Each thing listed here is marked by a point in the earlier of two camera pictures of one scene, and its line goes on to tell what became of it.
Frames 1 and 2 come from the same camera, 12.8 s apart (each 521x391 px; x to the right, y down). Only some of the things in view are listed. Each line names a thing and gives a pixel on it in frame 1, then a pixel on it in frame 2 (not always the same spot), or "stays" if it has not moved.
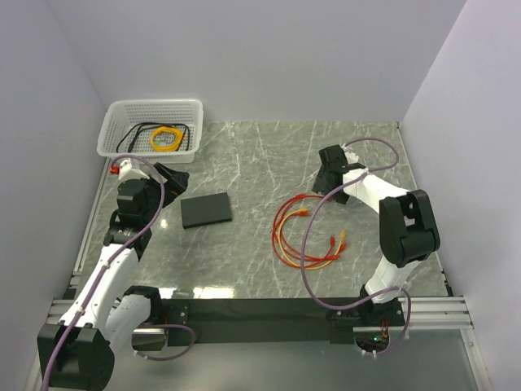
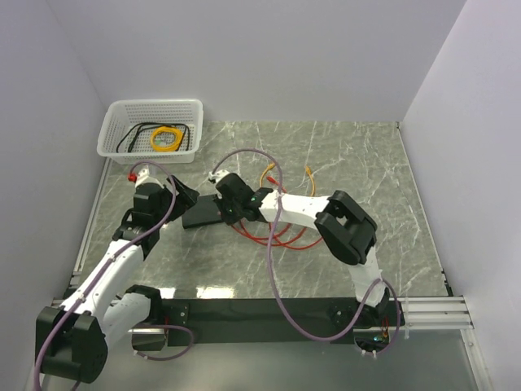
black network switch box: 206,210 stays
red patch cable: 326,261 → 265,240
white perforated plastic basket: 155,130 stays
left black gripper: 177,182 → 186,199
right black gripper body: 341,198 → 231,211
